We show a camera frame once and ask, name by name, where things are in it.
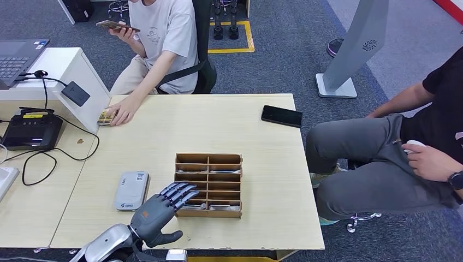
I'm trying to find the grey kiosk stand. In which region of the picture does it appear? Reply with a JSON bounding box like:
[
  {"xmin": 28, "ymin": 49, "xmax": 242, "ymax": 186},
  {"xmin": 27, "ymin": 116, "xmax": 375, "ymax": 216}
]
[{"xmin": 315, "ymin": 0, "xmax": 390, "ymax": 99}]

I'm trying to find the black smartphone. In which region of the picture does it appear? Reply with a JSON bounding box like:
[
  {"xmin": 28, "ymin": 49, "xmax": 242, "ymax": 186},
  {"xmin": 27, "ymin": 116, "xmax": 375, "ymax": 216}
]
[{"xmin": 260, "ymin": 105, "xmax": 304, "ymax": 129}]

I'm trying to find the black office chair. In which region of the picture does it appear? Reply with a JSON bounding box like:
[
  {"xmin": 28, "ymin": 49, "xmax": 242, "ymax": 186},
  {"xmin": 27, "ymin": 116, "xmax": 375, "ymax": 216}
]
[{"xmin": 156, "ymin": 0, "xmax": 218, "ymax": 96}]

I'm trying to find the person's right hand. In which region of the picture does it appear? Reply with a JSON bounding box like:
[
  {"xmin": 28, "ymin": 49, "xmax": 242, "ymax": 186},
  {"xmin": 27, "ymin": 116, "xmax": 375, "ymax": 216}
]
[{"xmin": 108, "ymin": 25, "xmax": 140, "ymax": 46}]

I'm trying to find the stack of yellow cards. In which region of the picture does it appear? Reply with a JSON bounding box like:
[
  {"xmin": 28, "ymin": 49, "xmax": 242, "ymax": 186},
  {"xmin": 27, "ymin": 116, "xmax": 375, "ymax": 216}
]
[{"xmin": 97, "ymin": 108, "xmax": 118, "ymax": 127}]

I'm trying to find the black robot leg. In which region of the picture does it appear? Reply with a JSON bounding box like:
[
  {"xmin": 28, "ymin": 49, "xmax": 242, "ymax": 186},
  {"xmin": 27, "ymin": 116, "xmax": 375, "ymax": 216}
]
[
  {"xmin": 213, "ymin": 0, "xmax": 224, "ymax": 41},
  {"xmin": 229, "ymin": 0, "xmax": 240, "ymax": 40}
]

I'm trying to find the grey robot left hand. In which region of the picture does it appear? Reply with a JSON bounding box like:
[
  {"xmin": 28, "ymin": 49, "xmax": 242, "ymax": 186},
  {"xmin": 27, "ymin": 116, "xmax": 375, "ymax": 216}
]
[{"xmin": 129, "ymin": 182, "xmax": 200, "ymax": 249}]

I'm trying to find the black desk cable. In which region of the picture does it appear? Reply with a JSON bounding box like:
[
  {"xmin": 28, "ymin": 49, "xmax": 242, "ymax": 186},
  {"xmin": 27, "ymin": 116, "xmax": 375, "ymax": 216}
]
[{"xmin": 0, "ymin": 115, "xmax": 100, "ymax": 187}]

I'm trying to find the black controller with yellow label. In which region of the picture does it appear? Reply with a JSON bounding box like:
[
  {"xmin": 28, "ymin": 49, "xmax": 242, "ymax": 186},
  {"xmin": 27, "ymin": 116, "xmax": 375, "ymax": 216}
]
[{"xmin": 1, "ymin": 106, "xmax": 64, "ymax": 152}]

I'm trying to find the chrome stool base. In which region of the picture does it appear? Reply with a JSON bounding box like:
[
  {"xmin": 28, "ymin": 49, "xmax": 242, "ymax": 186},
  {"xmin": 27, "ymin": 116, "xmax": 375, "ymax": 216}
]
[{"xmin": 108, "ymin": 0, "xmax": 131, "ymax": 17}]

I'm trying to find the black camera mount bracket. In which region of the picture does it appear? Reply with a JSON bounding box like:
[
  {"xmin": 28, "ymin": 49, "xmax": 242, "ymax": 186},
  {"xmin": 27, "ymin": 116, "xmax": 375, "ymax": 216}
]
[{"xmin": 124, "ymin": 242, "xmax": 168, "ymax": 262}]

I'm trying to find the white flat device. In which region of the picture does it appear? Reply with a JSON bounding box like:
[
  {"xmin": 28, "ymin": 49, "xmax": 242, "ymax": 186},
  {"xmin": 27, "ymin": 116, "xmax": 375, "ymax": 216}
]
[{"xmin": 0, "ymin": 166, "xmax": 20, "ymax": 203}]

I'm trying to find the teal shoe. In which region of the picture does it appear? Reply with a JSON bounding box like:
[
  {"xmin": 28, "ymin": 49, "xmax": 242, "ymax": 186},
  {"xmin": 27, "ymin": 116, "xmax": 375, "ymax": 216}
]
[{"xmin": 318, "ymin": 216, "xmax": 341, "ymax": 228}]

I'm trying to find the chrome chair base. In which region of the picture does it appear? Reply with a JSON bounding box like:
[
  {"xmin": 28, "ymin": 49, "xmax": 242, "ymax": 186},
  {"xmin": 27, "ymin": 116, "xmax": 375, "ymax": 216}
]
[{"xmin": 346, "ymin": 212, "xmax": 382, "ymax": 235}]

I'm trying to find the brown smartphone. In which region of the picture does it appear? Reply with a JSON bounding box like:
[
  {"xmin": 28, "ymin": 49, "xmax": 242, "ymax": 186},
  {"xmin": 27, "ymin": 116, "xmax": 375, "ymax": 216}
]
[{"xmin": 95, "ymin": 20, "xmax": 141, "ymax": 33}]

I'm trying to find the yellow floor tape square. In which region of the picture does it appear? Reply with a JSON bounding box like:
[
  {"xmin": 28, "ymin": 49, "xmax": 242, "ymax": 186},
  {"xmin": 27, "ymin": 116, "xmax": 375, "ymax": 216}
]
[{"xmin": 208, "ymin": 20, "xmax": 256, "ymax": 55}]

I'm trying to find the black round base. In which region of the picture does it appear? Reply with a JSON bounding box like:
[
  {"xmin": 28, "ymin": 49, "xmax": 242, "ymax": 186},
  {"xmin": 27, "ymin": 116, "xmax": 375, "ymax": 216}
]
[{"xmin": 326, "ymin": 38, "xmax": 345, "ymax": 58}]

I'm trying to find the dark grey laptop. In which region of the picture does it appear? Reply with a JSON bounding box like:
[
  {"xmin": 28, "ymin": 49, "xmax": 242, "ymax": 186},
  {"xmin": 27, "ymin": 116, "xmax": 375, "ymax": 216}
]
[{"xmin": 0, "ymin": 39, "xmax": 50, "ymax": 91}]

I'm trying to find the dark grey hub box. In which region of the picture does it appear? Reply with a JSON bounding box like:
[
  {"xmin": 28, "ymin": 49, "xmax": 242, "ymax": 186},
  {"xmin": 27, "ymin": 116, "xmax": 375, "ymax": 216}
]
[{"xmin": 61, "ymin": 81, "xmax": 91, "ymax": 108}]

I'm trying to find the person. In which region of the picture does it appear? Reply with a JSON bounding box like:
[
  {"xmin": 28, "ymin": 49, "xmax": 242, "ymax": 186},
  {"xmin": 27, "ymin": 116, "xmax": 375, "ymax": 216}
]
[
  {"xmin": 305, "ymin": 47, "xmax": 463, "ymax": 222},
  {"xmin": 96, "ymin": 0, "xmax": 200, "ymax": 127}
]

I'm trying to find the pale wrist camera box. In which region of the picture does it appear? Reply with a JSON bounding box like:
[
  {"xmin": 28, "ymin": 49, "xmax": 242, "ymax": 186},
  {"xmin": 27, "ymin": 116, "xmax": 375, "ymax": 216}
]
[{"xmin": 165, "ymin": 248, "xmax": 188, "ymax": 262}]

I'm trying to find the green shoe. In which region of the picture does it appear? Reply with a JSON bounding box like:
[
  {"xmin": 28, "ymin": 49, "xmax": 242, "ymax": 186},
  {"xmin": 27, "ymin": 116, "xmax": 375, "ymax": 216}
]
[{"xmin": 309, "ymin": 163, "xmax": 348, "ymax": 189}]

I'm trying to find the white desk partition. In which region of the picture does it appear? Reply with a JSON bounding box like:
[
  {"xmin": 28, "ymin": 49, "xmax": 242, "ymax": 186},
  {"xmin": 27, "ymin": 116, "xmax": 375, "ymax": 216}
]
[{"xmin": 0, "ymin": 47, "xmax": 111, "ymax": 134}]

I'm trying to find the black cabinet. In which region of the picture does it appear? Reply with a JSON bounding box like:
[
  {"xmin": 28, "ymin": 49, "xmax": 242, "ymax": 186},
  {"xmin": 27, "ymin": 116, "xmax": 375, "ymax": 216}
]
[{"xmin": 57, "ymin": 0, "xmax": 96, "ymax": 25}]

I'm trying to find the person's left hand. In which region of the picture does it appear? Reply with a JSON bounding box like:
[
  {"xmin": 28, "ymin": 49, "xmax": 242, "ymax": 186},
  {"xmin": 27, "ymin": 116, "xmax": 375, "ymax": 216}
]
[
  {"xmin": 401, "ymin": 142, "xmax": 462, "ymax": 183},
  {"xmin": 105, "ymin": 94, "xmax": 144, "ymax": 127}
]

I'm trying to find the grey card reader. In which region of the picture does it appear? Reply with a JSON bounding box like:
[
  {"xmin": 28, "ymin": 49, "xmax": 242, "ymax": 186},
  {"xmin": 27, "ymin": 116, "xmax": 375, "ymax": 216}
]
[{"xmin": 114, "ymin": 170, "xmax": 151, "ymax": 212}]

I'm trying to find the white round remote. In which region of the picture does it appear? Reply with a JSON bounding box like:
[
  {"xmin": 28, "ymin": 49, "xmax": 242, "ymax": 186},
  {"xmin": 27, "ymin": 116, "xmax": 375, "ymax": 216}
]
[{"xmin": 403, "ymin": 140, "xmax": 427, "ymax": 154}]

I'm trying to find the wooden card organizer box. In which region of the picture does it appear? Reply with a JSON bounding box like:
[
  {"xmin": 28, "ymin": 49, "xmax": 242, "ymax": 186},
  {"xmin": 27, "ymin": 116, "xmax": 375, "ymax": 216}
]
[{"xmin": 171, "ymin": 152, "xmax": 244, "ymax": 219}]

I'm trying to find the black hub cable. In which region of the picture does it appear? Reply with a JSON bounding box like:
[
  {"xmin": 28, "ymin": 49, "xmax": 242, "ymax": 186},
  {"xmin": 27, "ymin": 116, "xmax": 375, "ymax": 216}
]
[{"xmin": 18, "ymin": 69, "xmax": 69, "ymax": 110}]

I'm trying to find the black wristwatch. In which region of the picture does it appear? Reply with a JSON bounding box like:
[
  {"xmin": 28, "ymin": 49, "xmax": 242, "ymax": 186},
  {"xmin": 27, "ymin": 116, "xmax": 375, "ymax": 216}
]
[{"xmin": 448, "ymin": 170, "xmax": 463, "ymax": 191}]

